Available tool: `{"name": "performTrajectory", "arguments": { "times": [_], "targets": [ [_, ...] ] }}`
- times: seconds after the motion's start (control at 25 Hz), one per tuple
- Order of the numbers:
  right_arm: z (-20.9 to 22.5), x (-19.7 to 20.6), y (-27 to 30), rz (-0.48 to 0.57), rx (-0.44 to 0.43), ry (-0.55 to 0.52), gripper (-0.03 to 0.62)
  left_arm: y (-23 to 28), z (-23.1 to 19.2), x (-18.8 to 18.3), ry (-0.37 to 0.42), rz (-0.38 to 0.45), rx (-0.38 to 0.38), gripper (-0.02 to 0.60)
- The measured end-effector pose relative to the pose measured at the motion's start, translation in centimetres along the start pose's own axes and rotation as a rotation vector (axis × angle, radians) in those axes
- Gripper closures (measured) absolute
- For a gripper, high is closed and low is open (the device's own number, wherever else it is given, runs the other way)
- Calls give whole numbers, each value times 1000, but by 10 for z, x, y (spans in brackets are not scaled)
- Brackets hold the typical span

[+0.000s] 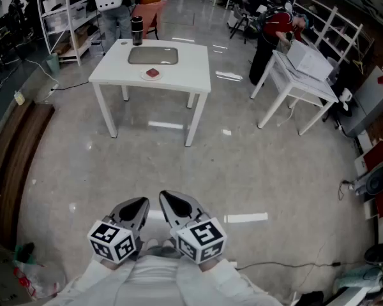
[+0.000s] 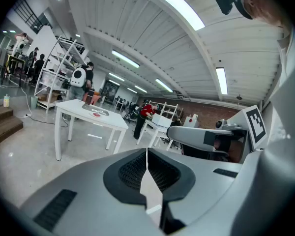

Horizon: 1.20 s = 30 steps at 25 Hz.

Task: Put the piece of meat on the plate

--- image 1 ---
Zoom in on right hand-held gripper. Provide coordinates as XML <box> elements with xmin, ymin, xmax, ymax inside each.
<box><xmin>158</xmin><ymin>189</ymin><xmax>228</xmax><ymax>265</ymax></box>

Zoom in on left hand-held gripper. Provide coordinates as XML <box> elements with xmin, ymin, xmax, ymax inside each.
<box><xmin>87</xmin><ymin>197</ymin><xmax>151</xmax><ymax>265</ymax></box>

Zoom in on white round plate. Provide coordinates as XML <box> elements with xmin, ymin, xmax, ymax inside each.
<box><xmin>140</xmin><ymin>67</ymin><xmax>163</xmax><ymax>82</ymax></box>

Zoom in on grey serving tray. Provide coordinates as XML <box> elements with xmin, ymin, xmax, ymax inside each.
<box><xmin>127</xmin><ymin>46</ymin><xmax>179</xmax><ymax>66</ymax></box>

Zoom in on person's left forearm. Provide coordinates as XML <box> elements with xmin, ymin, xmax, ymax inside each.
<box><xmin>43</xmin><ymin>256</ymin><xmax>140</xmax><ymax>306</ymax></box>

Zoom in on person's right forearm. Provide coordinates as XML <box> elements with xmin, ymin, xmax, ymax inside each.
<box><xmin>175</xmin><ymin>256</ymin><xmax>283</xmax><ymax>306</ymax></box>

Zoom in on person's legs grey trousers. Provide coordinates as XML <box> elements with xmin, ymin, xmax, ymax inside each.
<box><xmin>139</xmin><ymin>237</ymin><xmax>179</xmax><ymax>258</ymax></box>

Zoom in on person's torso white shirt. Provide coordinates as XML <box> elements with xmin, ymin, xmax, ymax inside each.
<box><xmin>114</xmin><ymin>255</ymin><xmax>192</xmax><ymax>306</ymax></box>

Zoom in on plastic bag pile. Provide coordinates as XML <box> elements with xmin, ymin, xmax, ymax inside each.
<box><xmin>12</xmin><ymin>242</ymin><xmax>60</xmax><ymax>299</ymax></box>

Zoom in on brown wooden bench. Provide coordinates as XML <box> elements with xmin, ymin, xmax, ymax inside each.
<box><xmin>0</xmin><ymin>100</ymin><xmax>56</xmax><ymax>251</ymax></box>

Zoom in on white metal shelf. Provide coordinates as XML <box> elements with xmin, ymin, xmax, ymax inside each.
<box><xmin>36</xmin><ymin>0</ymin><xmax>106</xmax><ymax>66</ymax></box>

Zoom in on green bin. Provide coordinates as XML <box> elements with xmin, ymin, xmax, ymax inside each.
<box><xmin>45</xmin><ymin>52</ymin><xmax>61</xmax><ymax>74</ymax></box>

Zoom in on white side table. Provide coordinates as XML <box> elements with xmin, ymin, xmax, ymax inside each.
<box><xmin>250</xmin><ymin>49</ymin><xmax>339</xmax><ymax>136</ymax></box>

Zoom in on black bottle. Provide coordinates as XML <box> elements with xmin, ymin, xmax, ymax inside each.
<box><xmin>130</xmin><ymin>15</ymin><xmax>144</xmax><ymax>47</ymax></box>

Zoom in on white box appliance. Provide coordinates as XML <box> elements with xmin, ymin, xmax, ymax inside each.
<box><xmin>286</xmin><ymin>40</ymin><xmax>334</xmax><ymax>82</ymax></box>

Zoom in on orange chair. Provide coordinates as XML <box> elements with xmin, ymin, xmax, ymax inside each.
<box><xmin>130</xmin><ymin>0</ymin><xmax>169</xmax><ymax>40</ymax></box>

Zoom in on grey floor fan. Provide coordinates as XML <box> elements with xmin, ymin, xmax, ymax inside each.
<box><xmin>354</xmin><ymin>166</ymin><xmax>383</xmax><ymax>197</ymax></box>

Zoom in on black round fan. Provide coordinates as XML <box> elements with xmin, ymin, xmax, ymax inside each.
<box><xmin>365</xmin><ymin>244</ymin><xmax>383</xmax><ymax>266</ymax></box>

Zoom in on red board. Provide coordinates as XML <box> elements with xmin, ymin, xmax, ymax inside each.
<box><xmin>362</xmin><ymin>140</ymin><xmax>383</xmax><ymax>171</ymax></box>

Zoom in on grey cabinet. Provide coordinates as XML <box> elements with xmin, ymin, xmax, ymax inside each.
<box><xmin>341</xmin><ymin>65</ymin><xmax>383</xmax><ymax>138</ymax></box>

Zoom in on black floor cable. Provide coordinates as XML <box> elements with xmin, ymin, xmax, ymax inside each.
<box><xmin>236</xmin><ymin>259</ymin><xmax>368</xmax><ymax>272</ymax></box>

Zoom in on white frame rack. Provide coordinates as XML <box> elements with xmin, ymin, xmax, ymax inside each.
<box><xmin>292</xmin><ymin>0</ymin><xmax>376</xmax><ymax>73</ymax></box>

